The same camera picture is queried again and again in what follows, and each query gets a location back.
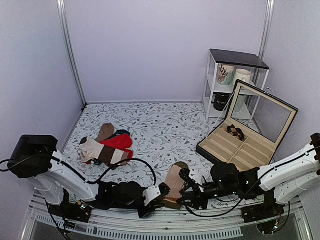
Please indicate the cream white mug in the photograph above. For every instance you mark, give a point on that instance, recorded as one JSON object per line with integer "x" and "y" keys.
{"x": 242, "y": 75}

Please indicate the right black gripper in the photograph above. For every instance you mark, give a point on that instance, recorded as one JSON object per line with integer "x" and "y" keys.
{"x": 195, "y": 196}

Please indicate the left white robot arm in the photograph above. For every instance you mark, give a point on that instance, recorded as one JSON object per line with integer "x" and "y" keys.
{"x": 37, "y": 159}

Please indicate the pale green mug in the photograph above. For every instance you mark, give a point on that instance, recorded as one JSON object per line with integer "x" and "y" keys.
{"x": 241, "y": 99}

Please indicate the tan brown sock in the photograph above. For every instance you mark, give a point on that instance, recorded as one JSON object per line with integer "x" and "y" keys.
{"x": 106, "y": 131}

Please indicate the brown beige block sock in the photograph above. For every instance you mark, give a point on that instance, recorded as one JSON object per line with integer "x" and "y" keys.
{"x": 92, "y": 150}

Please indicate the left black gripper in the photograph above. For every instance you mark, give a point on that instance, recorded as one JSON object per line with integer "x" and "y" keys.
{"x": 154, "y": 204}

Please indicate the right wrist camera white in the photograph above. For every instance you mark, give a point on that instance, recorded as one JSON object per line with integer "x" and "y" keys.
{"x": 199, "y": 180}

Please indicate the beige striped ribbed sock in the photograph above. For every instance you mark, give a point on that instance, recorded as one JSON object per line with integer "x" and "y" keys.
{"x": 176, "y": 184}

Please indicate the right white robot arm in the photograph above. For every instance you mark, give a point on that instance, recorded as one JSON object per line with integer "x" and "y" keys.
{"x": 283, "y": 180}

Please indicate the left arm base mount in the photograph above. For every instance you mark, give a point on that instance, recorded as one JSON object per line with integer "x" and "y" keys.
{"x": 80, "y": 212}

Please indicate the white frame glass shelf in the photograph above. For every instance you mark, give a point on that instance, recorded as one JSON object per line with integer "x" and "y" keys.
{"x": 242, "y": 60}

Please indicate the red sock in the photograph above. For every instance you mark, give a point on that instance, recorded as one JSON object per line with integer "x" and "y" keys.
{"x": 121, "y": 142}

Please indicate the black mug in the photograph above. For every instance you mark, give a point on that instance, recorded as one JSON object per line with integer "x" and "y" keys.
{"x": 220, "y": 101}

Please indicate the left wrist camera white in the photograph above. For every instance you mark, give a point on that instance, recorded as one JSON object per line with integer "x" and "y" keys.
{"x": 150, "y": 194}

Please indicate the dark green sock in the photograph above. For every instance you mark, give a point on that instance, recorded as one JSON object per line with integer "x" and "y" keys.
{"x": 120, "y": 132}

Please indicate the floral pattern mug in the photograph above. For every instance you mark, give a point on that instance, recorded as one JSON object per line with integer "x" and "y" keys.
{"x": 225, "y": 74}

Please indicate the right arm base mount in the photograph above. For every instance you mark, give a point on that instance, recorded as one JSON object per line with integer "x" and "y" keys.
{"x": 266, "y": 210}

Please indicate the brown argyle rolled sock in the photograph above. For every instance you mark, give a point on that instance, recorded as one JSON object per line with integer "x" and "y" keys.
{"x": 235, "y": 132}

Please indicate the black compartment organizer box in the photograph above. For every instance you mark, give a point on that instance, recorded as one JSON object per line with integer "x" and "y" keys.
{"x": 264, "y": 120}

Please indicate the aluminium front rail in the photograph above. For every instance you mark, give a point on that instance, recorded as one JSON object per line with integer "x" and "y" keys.
{"x": 117, "y": 224}

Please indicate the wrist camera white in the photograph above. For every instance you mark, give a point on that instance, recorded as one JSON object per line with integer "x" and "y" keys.
{"x": 199, "y": 180}
{"x": 150, "y": 194}

